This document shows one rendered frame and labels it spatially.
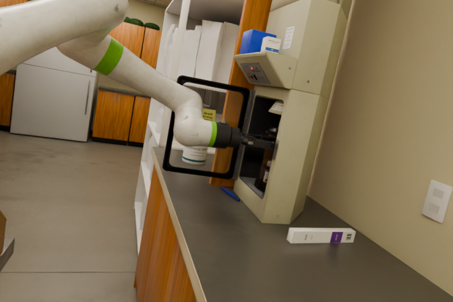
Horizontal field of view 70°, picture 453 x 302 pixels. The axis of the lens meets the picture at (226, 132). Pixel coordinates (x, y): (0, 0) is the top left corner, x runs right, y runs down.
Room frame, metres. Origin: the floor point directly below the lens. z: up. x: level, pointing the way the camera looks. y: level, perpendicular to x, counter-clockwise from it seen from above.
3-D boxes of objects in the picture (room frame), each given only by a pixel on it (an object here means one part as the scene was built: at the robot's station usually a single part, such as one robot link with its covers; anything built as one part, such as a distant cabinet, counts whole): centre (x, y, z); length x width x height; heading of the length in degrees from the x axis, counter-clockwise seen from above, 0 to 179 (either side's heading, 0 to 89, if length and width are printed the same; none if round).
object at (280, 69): (1.20, -0.08, 1.46); 0.32 x 0.11 x 0.10; 19
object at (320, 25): (1.26, -0.25, 1.33); 0.32 x 0.25 x 0.77; 19
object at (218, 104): (1.32, 0.08, 1.19); 0.30 x 0.01 x 0.40; 102
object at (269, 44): (1.15, -0.09, 1.54); 0.05 x 0.05 x 0.06; 13
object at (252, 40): (1.27, -0.05, 1.56); 0.10 x 0.10 x 0.09; 19
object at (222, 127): (1.14, 0.02, 1.21); 0.09 x 0.06 x 0.12; 19
